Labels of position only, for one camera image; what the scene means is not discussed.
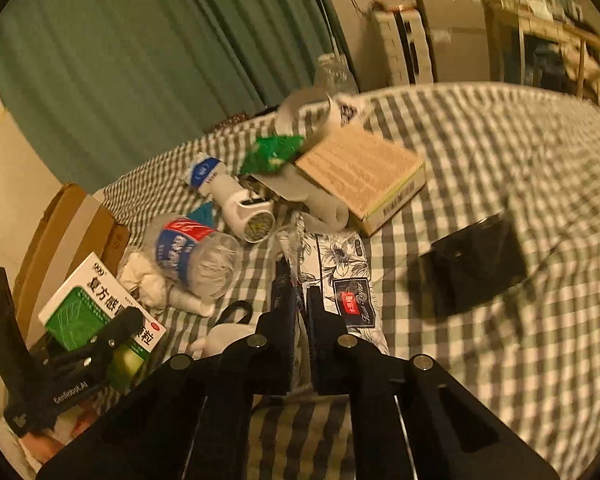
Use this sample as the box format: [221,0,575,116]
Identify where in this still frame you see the green curtain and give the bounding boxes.
[0,0,352,192]

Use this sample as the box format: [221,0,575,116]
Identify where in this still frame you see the brown cardboard box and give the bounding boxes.
[12,182,131,342]

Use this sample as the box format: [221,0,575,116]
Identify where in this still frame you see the white plush toy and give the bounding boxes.
[190,322,257,359]

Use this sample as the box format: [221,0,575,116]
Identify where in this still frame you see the white cylindrical container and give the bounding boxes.
[209,176,277,244]

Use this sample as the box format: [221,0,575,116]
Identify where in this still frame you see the grey white checked bed sheet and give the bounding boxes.
[65,82,600,480]

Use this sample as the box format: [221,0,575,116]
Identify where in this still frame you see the large clear water jug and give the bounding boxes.
[313,52,357,97]

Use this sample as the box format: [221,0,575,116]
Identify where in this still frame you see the green foil packet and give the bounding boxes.
[237,134,306,177]

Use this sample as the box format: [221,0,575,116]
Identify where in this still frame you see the black handled scissors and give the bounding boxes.
[214,300,254,327]

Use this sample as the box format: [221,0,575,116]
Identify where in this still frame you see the white rolled cloth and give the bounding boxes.
[274,165,351,232]

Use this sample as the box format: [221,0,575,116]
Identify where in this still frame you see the white tape ring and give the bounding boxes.
[275,87,342,134]

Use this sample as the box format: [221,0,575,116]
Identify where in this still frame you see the white ribbed suitcase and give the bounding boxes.
[372,5,437,87]

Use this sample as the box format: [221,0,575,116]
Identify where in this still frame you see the white green medicine box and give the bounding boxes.
[38,251,167,397]

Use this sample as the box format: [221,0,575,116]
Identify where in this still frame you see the white packet with blue label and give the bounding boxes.
[182,155,227,192]

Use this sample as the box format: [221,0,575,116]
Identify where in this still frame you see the crushed clear plastic bottle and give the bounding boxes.
[142,214,244,302]

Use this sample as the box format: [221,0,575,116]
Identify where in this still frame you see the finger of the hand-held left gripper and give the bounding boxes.
[42,306,146,385]

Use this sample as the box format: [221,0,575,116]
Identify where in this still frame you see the white printed card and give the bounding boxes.
[330,92,374,129]

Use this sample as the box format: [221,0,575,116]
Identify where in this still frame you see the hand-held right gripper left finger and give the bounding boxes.
[36,258,301,480]

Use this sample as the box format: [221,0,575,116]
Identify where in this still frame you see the beige flat carton box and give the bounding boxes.
[294,125,428,237]

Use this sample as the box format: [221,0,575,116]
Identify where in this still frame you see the crumpled white tissue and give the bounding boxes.
[117,249,216,318]

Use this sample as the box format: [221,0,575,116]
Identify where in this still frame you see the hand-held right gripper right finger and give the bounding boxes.
[306,286,561,480]

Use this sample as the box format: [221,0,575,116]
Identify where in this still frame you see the black wallet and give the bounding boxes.
[418,212,529,317]

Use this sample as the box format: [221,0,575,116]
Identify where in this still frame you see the dark patterned cloth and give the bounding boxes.
[202,114,252,134]

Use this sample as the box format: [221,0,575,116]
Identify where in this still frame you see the cream dressing table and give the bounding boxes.
[485,0,600,112]

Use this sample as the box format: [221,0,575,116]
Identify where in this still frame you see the floral tissue packet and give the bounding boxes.
[279,219,392,362]

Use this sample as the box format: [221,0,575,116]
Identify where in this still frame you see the grey small fridge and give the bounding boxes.
[419,0,492,84]

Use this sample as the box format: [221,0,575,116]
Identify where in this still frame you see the small teal item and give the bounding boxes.
[187,202,219,227]

